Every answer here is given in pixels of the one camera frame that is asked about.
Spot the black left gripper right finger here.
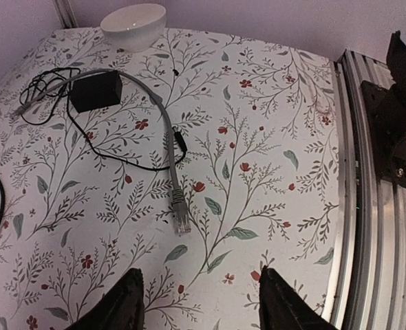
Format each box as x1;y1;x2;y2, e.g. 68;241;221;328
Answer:
259;266;336;330

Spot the floral patterned table cloth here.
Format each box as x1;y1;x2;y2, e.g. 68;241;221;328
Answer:
0;28;339;329

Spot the black power adapter brick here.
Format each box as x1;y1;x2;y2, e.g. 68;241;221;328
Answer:
69;71;122;113

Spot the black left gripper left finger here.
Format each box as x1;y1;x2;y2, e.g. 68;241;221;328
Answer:
68;268;145;330

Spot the grey ethernet cable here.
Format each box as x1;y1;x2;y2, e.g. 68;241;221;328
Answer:
10;68;193;237

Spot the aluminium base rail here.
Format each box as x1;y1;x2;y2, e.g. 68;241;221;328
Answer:
322;50;406;329

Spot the white ceramic bowl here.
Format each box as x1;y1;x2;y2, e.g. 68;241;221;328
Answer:
100;3;167;53

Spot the black power cable with plug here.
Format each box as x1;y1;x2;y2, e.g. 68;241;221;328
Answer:
19;67;189;172

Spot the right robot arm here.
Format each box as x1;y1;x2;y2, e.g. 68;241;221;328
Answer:
361;31;406;188

